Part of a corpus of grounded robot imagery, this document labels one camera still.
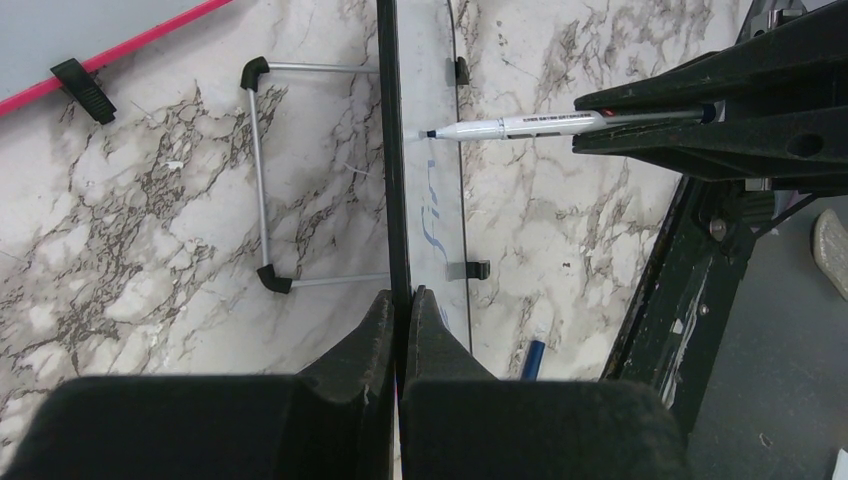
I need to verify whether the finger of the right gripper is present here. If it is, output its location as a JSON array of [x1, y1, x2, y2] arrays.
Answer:
[[574, 1, 847, 110], [573, 106, 847, 181]]

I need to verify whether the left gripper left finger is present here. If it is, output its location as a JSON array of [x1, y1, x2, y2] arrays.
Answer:
[[6, 291, 394, 479]]

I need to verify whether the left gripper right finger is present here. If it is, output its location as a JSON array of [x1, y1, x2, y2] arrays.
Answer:
[[400, 288, 691, 479]]

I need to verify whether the blue marker cap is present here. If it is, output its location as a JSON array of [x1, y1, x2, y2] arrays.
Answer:
[[520, 340, 546, 381]]

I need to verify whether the black framed small whiteboard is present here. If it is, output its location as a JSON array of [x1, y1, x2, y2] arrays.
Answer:
[[372, 1, 491, 381]]

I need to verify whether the whiteboard marker pen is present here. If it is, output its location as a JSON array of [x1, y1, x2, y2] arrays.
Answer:
[[420, 104, 717, 142]]

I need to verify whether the pink framed whiteboard with writing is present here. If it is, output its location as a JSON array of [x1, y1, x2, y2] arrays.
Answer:
[[1, 1, 226, 124]]

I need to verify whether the grey object on floor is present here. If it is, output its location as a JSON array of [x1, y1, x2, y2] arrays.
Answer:
[[812, 209, 847, 300]]

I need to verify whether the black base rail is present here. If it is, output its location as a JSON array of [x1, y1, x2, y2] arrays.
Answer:
[[601, 177, 755, 436]]

